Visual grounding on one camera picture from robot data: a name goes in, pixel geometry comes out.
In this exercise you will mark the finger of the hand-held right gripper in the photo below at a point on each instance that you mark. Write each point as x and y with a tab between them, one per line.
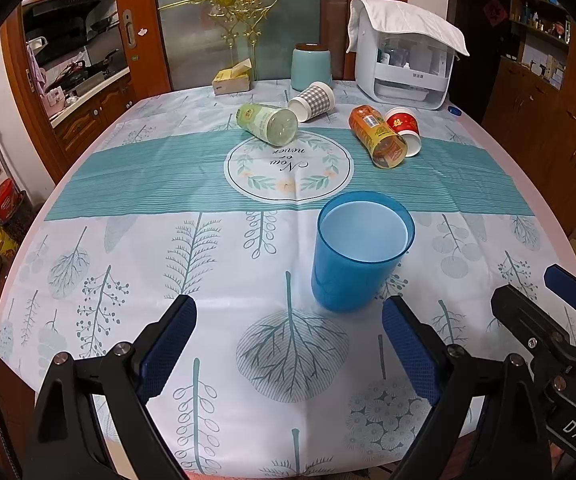
570	290
527	317

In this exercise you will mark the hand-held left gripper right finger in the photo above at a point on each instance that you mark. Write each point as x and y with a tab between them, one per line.
410	350

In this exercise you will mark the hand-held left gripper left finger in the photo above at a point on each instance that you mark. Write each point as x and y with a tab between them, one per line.
168	345

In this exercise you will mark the blue plastic cup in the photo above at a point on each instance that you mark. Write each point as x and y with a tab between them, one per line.
347	282

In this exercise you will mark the red and white paper cup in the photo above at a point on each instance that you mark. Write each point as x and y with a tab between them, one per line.
403	122

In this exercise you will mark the grey checkered paper cup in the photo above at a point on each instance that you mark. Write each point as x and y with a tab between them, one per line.
315	97

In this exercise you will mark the teal leaf print tablecloth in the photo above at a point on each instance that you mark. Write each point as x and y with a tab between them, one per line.
128	185

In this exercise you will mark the wooden shelf cabinet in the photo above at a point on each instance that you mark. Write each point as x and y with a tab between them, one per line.
542	125

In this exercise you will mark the yellow jar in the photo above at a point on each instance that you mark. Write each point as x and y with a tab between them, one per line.
4	242

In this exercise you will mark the small blue cap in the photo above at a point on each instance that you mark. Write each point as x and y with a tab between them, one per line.
454	110

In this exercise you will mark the red tin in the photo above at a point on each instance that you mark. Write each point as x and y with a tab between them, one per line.
2	202

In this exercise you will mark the wooden kitchen base cabinet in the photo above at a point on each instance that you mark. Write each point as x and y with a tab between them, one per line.
98	112

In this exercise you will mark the white countertop appliance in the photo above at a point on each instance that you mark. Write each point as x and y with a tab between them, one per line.
407	75

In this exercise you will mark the yellow cardboard box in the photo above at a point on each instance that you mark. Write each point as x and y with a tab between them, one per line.
232	80

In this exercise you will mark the black frying pan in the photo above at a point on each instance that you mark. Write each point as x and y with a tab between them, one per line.
103	62

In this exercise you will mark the frosted glass door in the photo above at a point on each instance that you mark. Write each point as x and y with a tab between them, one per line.
193	55

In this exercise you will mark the teal canister with brown lid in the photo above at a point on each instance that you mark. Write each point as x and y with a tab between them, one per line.
312	67

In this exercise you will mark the pink hanging cloth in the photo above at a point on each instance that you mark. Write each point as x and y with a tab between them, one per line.
37	67

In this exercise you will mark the white cloth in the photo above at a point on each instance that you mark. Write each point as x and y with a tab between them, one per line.
407	17

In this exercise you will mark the range hood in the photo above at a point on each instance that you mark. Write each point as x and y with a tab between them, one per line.
68	2

